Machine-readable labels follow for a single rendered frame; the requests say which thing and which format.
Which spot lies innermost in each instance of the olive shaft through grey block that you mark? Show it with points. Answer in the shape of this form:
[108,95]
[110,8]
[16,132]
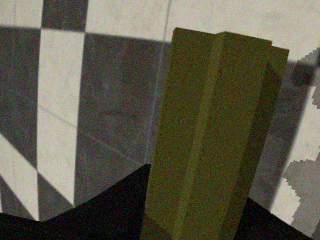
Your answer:
[219,94]

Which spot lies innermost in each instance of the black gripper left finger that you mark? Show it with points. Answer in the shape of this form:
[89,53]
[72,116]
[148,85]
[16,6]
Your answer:
[116,214]

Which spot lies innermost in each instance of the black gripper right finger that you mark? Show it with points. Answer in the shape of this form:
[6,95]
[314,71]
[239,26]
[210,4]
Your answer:
[256,223]

